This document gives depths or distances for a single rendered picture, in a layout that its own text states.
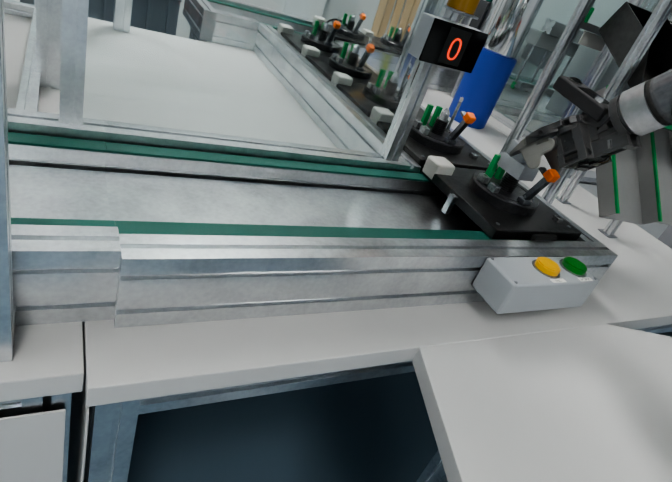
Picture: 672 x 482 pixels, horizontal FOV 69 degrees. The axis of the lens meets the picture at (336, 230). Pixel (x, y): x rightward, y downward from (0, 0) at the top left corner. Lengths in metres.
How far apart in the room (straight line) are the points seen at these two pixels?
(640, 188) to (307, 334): 0.86
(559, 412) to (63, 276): 0.65
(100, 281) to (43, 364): 0.10
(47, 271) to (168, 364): 0.16
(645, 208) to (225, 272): 0.94
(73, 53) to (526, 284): 0.72
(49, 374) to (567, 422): 0.63
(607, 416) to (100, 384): 0.67
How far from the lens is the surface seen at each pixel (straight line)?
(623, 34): 1.24
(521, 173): 0.99
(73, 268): 0.58
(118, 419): 0.64
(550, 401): 0.79
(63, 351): 0.60
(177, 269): 0.57
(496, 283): 0.79
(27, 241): 0.57
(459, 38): 0.92
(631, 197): 1.24
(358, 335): 0.69
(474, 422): 0.68
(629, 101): 0.88
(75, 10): 0.77
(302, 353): 0.63
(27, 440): 0.66
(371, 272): 0.69
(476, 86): 1.92
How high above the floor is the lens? 1.30
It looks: 30 degrees down
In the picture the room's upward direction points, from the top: 20 degrees clockwise
